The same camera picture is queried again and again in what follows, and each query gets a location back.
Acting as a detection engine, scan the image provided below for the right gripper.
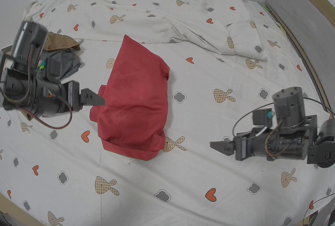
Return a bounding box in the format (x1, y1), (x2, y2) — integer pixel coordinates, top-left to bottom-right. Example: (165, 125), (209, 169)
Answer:
(210, 129), (307, 162)

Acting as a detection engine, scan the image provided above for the red shirt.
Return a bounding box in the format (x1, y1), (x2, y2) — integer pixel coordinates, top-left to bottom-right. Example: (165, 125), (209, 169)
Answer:
(90, 34), (170, 161)

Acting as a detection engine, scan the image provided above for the bed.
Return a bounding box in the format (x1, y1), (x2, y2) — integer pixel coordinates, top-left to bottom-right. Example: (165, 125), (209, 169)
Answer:
(0, 0), (335, 226)

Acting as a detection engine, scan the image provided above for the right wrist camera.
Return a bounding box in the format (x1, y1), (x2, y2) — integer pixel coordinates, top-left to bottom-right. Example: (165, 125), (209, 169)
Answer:
(236, 108), (274, 138)

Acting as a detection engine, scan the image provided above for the white printed quilt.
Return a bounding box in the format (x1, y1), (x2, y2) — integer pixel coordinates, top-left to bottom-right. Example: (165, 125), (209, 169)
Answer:
(22, 0), (248, 56)

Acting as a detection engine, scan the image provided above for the grey garment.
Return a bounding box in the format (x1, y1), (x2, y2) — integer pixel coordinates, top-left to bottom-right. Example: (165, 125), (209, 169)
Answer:
(43, 50), (81, 81)

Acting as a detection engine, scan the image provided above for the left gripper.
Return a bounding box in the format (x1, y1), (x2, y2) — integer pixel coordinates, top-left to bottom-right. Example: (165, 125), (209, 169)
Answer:
(33, 80), (106, 118)

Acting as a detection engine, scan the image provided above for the white printed pillow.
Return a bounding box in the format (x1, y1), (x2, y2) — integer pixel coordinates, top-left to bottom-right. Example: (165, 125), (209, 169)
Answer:
(227, 0), (268, 61)

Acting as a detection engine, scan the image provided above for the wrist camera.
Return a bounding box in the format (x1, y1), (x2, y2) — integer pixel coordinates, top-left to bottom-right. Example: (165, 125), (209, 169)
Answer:
(48, 59), (63, 83)
(236, 108), (274, 138)

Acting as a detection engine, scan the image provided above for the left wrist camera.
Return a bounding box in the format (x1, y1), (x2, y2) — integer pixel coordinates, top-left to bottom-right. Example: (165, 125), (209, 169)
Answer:
(48, 59), (63, 83)

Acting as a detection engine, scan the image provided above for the brown garment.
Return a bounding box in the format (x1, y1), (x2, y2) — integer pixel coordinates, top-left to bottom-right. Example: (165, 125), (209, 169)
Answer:
(43, 32), (81, 51)

